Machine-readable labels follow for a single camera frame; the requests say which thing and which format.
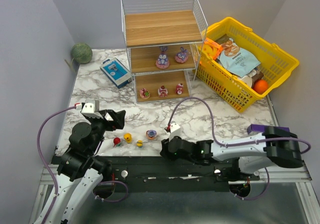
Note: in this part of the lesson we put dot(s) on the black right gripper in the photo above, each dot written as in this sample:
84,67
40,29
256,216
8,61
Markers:
169,147

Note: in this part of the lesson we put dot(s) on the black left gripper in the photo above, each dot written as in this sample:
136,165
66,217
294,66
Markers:
108,120

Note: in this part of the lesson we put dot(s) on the purple bunny orange ring toy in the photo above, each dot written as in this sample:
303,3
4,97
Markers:
151,134

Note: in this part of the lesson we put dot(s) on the pink bear strawberry tart toy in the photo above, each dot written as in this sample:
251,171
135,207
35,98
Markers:
144,93

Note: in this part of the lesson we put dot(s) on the pink bear cake car toy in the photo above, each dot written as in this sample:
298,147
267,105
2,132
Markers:
162,92

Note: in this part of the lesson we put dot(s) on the purple bunny pink donut toy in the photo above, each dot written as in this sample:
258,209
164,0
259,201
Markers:
162,61

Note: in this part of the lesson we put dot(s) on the purple unicorn pink donut toy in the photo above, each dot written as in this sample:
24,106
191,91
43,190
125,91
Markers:
182,56

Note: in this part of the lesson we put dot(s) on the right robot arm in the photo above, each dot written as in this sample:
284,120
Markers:
273,147

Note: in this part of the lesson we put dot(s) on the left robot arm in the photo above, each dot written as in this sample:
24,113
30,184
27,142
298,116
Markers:
79,171

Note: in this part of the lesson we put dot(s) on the yellow duck toy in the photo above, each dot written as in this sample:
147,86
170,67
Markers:
127,137

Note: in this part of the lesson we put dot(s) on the red ball toy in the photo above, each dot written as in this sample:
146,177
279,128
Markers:
117,142

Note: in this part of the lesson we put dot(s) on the small yellow blue toy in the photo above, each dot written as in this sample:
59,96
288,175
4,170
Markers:
139,143

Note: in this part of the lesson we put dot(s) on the blue razor box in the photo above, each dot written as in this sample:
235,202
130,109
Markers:
116,72

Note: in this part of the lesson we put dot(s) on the green yarn ball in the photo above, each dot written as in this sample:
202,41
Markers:
82,53

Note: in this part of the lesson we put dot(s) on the purple box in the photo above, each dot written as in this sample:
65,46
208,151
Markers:
261,128

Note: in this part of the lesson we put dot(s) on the yellow plastic basket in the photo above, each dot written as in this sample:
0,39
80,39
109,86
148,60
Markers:
275,68

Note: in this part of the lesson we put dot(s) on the orange snack packet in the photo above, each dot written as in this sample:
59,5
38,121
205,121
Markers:
212,49

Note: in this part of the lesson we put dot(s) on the orange fruit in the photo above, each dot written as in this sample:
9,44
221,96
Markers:
260,86

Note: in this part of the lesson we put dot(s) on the light blue snack bag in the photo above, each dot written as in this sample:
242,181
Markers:
236,59

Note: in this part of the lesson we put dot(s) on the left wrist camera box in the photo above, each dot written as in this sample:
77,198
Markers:
91,108

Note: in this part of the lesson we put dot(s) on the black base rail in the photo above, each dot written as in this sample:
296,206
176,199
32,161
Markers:
144,174

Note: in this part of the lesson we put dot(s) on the white wire wooden shelf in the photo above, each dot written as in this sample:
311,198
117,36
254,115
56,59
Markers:
163,40

